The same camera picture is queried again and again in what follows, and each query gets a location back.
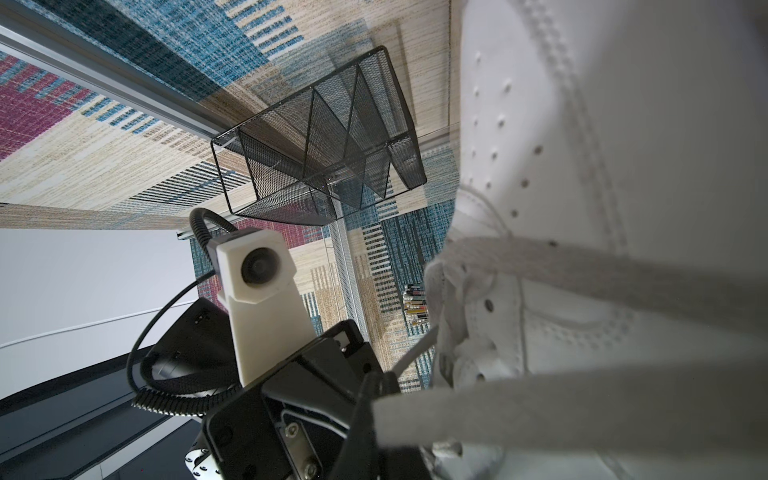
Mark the black wire mesh shelf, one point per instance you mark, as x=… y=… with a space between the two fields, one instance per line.
x=340 y=145

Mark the cup of coloured pencils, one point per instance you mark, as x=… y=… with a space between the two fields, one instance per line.
x=415 y=305

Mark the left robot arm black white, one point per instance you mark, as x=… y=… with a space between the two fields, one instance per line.
x=192 y=368

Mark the white leather sneaker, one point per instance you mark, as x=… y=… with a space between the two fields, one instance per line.
x=599 y=309

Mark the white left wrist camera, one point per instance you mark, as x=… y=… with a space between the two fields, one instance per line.
x=268 y=319

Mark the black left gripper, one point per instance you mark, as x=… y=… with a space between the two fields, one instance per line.
x=292 y=422

